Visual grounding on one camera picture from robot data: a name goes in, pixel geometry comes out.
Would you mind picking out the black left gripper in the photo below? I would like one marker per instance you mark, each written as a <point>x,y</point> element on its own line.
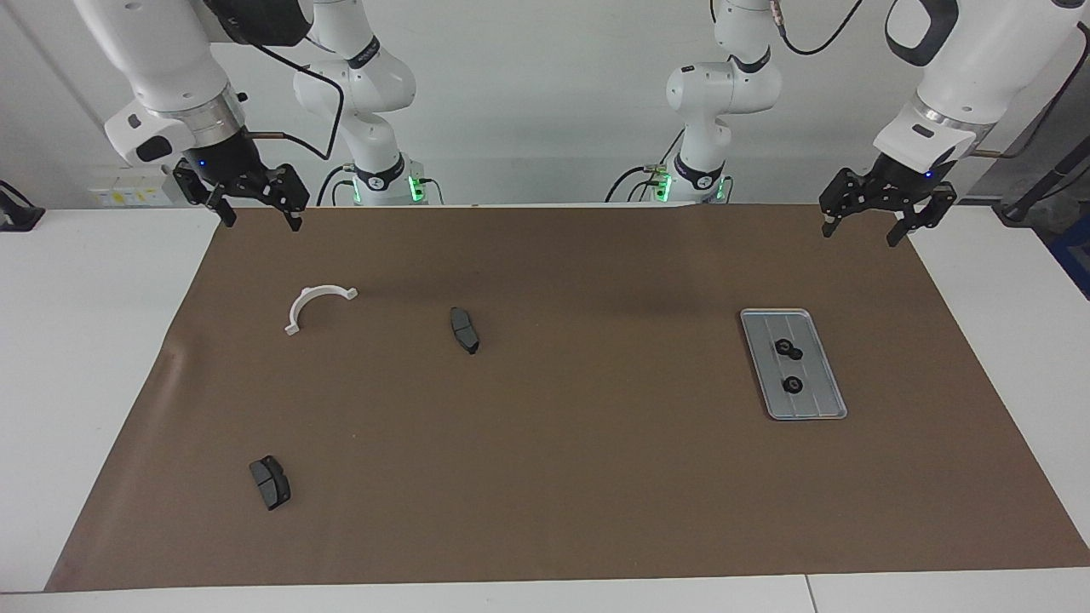
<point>907,174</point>

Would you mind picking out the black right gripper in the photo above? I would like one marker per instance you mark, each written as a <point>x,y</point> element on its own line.
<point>226,166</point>

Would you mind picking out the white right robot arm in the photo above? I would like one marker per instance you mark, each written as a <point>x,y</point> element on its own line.
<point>170,60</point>

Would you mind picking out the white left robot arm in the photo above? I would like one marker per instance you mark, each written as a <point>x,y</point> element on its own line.
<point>979,68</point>

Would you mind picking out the silver metal tray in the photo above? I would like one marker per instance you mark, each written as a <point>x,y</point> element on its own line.
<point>819,409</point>

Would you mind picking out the black stand pole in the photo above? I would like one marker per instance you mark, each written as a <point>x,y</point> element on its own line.
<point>1056,170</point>

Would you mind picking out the blue crate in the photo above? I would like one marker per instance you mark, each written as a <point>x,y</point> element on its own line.
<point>1075,255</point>

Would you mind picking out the black clamp object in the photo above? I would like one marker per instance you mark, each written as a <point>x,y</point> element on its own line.
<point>17,217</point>

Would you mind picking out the dark grey brake pad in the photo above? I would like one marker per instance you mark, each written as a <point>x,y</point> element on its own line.
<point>464,330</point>
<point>271,485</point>

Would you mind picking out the brown paper table mat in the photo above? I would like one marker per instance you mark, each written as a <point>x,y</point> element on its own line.
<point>553,468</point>

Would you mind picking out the white wall socket box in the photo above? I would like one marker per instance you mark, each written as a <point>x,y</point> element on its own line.
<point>128,183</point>

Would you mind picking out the white curved plastic bracket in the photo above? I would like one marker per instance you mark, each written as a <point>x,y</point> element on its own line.
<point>303,300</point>

